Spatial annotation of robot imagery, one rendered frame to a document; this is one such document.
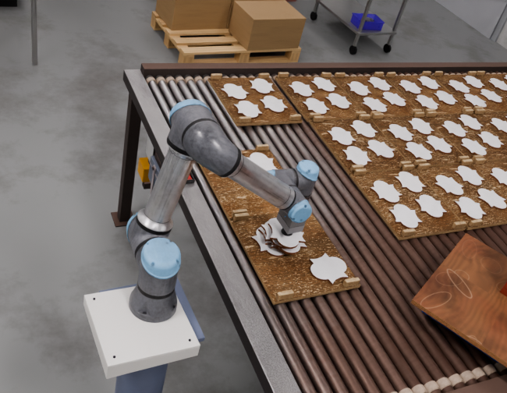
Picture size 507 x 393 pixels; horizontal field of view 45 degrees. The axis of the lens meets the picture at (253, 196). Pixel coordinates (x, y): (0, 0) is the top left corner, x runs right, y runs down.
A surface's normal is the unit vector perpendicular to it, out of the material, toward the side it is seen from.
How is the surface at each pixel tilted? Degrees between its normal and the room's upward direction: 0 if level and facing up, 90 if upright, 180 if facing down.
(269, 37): 90
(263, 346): 0
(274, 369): 0
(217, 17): 90
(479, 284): 0
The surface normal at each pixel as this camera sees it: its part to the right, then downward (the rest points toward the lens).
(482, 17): -0.88, 0.12
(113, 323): 0.22, -0.79
